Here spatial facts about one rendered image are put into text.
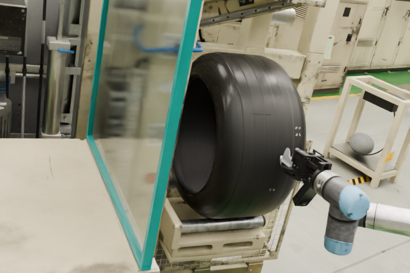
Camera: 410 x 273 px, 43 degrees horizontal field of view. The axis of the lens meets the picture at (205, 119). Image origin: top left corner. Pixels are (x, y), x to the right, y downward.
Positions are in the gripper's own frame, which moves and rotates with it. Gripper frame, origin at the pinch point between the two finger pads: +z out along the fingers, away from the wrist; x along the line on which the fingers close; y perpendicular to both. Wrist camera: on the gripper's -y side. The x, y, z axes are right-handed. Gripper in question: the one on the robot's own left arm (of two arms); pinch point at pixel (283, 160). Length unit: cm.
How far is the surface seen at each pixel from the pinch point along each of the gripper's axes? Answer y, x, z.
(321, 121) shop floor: -87, -270, 317
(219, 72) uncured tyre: 21.6, 16.3, 20.7
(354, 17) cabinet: 25, -345, 395
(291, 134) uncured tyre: 7.4, -3.1, 2.7
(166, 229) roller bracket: -33.0, 26.6, 19.1
